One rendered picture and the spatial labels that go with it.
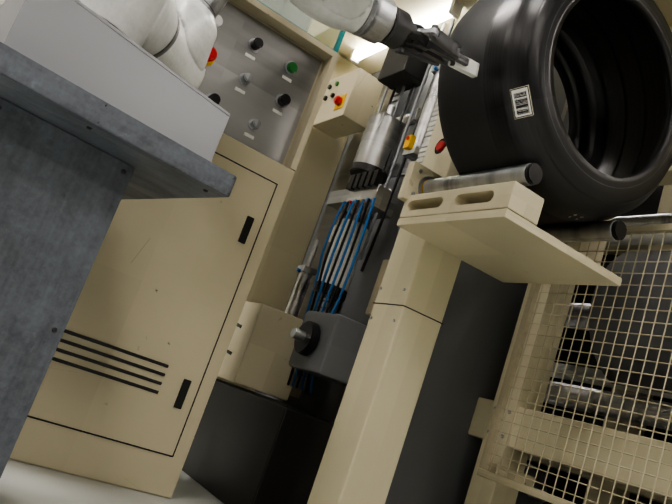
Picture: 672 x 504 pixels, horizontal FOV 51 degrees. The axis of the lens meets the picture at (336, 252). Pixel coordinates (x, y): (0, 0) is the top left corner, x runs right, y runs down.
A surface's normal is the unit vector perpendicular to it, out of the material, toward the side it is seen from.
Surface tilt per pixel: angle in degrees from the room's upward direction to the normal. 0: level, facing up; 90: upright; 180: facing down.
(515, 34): 95
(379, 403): 90
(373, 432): 90
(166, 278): 90
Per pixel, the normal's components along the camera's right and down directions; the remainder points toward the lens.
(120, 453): 0.51, -0.01
